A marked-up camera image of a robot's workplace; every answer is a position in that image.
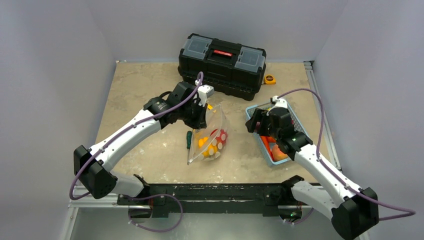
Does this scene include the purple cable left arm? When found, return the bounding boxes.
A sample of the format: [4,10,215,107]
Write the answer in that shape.
[68,71,205,201]

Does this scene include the clear zip top bag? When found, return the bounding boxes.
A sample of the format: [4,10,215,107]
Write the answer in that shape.
[189,104,230,165]

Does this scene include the peach apple fruit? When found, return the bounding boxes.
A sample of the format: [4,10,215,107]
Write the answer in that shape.
[271,144,288,162]

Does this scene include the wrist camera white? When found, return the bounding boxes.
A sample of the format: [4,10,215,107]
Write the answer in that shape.
[196,85,215,107]
[269,95,288,111]

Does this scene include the red tomato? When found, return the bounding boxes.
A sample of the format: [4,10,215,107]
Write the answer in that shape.
[209,129,228,146]

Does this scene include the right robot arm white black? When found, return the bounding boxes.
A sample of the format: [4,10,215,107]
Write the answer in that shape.
[245,107,380,240]

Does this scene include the green handled screwdriver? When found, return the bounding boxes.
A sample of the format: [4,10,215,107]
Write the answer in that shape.
[186,130,193,165]

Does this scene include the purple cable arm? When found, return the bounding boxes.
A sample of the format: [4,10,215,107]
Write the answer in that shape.
[68,71,205,201]
[276,88,417,222]

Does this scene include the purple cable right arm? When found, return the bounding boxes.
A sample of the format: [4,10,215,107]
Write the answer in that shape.
[276,88,417,222]

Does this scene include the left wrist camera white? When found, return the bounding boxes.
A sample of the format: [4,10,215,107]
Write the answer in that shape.
[196,85,215,107]

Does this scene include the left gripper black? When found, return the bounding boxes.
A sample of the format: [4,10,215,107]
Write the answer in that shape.
[179,98,208,130]

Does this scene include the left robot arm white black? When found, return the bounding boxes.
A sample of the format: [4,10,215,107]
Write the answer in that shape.
[69,81,214,205]

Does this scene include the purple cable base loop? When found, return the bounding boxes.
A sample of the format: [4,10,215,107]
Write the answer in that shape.
[127,193,185,233]

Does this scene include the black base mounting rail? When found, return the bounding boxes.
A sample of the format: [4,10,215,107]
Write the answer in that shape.
[117,183,311,221]

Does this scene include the yellow tape measure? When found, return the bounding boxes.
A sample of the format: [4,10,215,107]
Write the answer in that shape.
[263,74,277,85]

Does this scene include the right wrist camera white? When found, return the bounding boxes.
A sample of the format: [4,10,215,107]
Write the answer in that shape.
[269,95,288,111]

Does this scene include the black plastic toolbox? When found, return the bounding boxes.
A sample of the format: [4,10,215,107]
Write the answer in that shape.
[177,33,267,101]

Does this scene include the light blue plastic basket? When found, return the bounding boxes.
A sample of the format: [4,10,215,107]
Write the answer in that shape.
[245,102,309,167]

